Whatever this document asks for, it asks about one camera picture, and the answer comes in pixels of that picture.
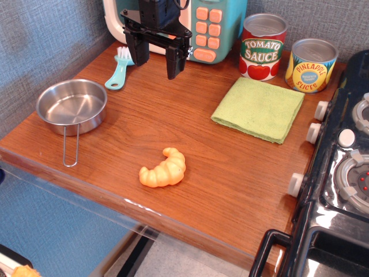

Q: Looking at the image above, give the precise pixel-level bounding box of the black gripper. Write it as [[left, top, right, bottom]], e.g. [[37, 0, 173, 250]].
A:
[[121, 1, 192, 80]]

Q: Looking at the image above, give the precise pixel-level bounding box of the orange toy croissant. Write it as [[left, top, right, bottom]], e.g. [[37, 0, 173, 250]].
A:
[[139, 147, 186, 188]]

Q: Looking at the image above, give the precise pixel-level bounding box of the teal dish brush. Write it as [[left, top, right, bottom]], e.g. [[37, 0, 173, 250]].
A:
[[105, 47, 135, 90]]

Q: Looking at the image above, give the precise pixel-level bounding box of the toy microwave teal and cream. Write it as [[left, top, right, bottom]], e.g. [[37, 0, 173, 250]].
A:
[[103, 0, 247, 64]]

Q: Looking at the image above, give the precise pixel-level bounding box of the tomato sauce can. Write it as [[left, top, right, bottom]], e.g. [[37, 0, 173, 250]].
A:
[[239, 13, 288, 81]]

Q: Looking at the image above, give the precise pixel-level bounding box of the green folded cloth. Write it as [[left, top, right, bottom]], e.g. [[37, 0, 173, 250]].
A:
[[211, 77, 304, 144]]

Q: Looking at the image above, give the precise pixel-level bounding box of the pineapple slices can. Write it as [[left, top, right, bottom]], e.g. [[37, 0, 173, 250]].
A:
[[285, 38, 338, 93]]

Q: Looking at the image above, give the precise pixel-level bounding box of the black toy stove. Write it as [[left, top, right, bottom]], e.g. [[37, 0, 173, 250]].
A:
[[250, 50, 368, 276]]

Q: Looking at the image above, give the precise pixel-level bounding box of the orange object bottom left corner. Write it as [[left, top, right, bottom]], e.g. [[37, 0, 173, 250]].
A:
[[11, 265, 41, 277]]

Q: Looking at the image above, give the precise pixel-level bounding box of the steel pot with wire handle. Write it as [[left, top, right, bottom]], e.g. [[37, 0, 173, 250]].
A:
[[36, 79, 107, 167]]

